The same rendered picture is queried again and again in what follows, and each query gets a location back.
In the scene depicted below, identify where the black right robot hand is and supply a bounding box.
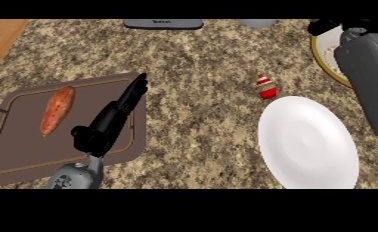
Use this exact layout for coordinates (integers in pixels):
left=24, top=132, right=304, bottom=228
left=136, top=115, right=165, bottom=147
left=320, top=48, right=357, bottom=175
left=307, top=18, right=378, bottom=37

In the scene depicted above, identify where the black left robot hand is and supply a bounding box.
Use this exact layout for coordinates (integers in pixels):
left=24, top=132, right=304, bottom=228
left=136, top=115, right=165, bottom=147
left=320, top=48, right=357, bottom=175
left=69, top=72, right=149, bottom=159

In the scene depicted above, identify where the white plate with yellow rim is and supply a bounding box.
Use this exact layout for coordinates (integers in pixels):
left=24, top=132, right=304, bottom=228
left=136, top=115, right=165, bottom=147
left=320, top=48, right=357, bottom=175
left=309, top=24, right=354, bottom=89

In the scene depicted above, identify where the white bowl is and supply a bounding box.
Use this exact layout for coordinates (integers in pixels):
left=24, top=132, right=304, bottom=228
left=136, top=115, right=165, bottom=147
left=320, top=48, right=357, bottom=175
left=257, top=95, right=360, bottom=190

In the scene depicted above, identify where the brown cutting board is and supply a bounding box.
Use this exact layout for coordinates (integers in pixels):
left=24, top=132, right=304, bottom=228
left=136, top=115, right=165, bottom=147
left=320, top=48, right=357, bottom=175
left=0, top=71, right=148, bottom=186

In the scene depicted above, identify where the orange sweet potato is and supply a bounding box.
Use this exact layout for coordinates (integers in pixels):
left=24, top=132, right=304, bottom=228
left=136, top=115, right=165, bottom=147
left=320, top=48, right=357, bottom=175
left=38, top=85, right=77, bottom=138

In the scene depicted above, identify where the pale grey rounded object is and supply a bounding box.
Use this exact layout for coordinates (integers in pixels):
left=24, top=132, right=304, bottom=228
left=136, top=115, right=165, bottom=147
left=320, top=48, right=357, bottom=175
left=236, top=18, right=279, bottom=29

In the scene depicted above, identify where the red cupcake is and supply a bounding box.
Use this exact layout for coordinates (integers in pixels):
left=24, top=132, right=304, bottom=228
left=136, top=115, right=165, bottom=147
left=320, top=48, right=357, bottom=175
left=254, top=73, right=279, bottom=101

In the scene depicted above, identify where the dark grey flat appliance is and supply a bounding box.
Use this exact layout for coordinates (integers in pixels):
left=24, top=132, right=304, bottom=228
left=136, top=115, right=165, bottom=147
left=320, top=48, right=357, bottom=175
left=123, top=18, right=205, bottom=31

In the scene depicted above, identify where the pale wooden board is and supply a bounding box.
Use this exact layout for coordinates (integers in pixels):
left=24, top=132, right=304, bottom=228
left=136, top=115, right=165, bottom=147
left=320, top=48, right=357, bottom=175
left=0, top=18, right=31, bottom=60

